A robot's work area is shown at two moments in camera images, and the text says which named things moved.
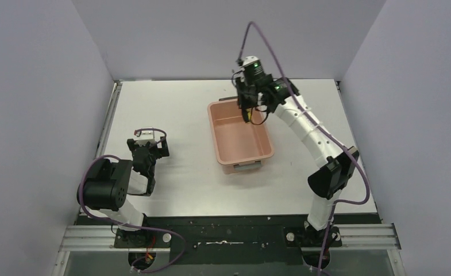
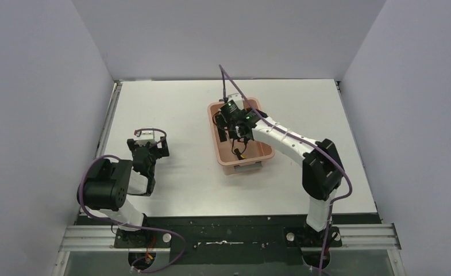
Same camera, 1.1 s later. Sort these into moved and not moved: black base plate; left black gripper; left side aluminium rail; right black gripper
Moved: right black gripper
Not moved: left black gripper; black base plate; left side aluminium rail
